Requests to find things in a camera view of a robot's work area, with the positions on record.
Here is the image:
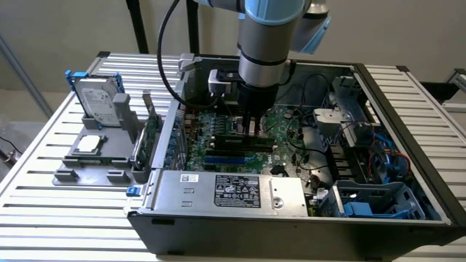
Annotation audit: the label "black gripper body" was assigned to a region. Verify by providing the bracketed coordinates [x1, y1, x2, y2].
[237, 81, 280, 115]

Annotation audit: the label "black RAM stick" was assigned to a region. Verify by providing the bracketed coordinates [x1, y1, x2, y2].
[220, 136, 276, 146]

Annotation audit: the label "black RAM slot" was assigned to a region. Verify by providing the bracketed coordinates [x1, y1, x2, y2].
[209, 142, 276, 154]

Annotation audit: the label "blue expansion slot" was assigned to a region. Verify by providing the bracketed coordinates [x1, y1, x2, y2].
[204, 156, 245, 165]

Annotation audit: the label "black expansion slot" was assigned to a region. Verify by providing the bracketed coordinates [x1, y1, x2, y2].
[203, 163, 237, 172]

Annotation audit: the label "CPU socket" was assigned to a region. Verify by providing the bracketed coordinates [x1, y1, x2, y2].
[227, 116, 252, 135]

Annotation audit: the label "green motherboard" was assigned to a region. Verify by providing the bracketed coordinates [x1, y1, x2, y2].
[162, 105, 309, 175]

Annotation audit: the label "grey fan shroud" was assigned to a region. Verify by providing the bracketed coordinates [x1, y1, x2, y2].
[311, 108, 355, 129]

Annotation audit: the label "grey case latch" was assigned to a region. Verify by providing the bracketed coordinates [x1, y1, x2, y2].
[177, 52, 196, 72]

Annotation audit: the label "metal disk cage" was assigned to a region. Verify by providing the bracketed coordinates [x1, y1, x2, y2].
[328, 75, 381, 148]

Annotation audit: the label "green graphics card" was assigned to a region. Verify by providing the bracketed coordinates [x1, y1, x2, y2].
[130, 90, 162, 171]

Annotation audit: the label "silver power supply unit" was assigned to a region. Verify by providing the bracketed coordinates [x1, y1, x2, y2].
[150, 170, 309, 218]

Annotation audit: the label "black pole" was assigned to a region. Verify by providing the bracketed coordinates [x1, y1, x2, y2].
[185, 0, 201, 55]
[125, 0, 149, 55]

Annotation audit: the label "grey parts rack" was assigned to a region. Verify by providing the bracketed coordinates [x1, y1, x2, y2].
[52, 92, 161, 188]

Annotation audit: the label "blue disk caddy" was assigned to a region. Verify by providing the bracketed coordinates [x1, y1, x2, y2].
[64, 69, 126, 129]

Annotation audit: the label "black open PC case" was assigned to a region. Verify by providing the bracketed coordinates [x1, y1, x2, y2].
[122, 53, 466, 257]

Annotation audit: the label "silver hard disk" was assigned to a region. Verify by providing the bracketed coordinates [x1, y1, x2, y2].
[74, 78, 122, 128]

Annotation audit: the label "blue disk bay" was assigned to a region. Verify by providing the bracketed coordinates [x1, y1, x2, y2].
[332, 179, 427, 219]

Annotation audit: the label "silver CPU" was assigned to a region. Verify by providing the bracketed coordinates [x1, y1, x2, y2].
[77, 135, 101, 152]

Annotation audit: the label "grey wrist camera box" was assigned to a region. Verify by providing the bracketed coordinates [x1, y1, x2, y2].
[207, 69, 240, 97]

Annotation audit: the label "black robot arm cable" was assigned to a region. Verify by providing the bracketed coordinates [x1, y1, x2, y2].
[156, 0, 223, 109]

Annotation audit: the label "red and blue wires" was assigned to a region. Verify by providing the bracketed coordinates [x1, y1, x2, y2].
[365, 130, 412, 181]

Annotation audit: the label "aluminium rail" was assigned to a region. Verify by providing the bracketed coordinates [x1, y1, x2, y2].
[440, 68, 466, 113]

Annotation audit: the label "aluminium frame post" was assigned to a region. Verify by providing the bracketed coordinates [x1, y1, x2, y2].
[0, 34, 54, 118]

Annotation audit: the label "thin black cable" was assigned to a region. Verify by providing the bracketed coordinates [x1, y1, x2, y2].
[0, 135, 20, 165]

